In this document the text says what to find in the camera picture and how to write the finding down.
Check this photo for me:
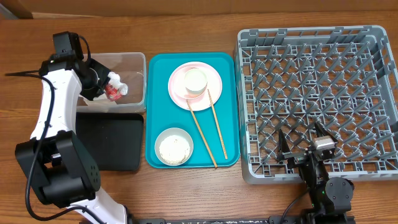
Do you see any black plastic tray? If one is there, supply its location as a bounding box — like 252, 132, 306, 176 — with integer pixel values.
76, 113, 144, 172

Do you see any white cup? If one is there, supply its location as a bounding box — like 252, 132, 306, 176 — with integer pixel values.
184, 68, 208, 96

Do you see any pink plate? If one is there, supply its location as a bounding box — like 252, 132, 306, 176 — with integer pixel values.
168, 62, 223, 111

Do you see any black mounting rail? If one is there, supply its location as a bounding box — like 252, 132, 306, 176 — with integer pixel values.
133, 215, 356, 224

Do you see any grey dishwasher rack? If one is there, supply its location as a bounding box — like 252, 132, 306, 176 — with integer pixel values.
234, 26, 397, 184

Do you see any red snack wrapper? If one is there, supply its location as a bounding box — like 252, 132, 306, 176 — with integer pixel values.
104, 84, 122, 101

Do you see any white tissue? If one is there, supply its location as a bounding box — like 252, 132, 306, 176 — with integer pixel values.
108, 72, 128, 96

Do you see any white rice pile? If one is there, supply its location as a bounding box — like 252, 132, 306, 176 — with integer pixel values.
159, 135, 191, 165

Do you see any teal serving tray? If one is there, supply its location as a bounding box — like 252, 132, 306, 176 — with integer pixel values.
146, 52, 240, 169

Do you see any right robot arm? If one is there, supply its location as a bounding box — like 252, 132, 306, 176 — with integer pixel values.
277, 122, 356, 224

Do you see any clear plastic waste bin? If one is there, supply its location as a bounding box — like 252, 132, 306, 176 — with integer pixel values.
77, 52, 147, 113

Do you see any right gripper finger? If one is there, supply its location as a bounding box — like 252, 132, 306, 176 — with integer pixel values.
314, 121, 333, 139
278, 129, 290, 154

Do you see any grey bowl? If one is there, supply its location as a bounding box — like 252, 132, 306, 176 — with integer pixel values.
155, 128, 194, 166

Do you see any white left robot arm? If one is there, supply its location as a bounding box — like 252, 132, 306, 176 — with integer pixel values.
15, 59, 134, 223

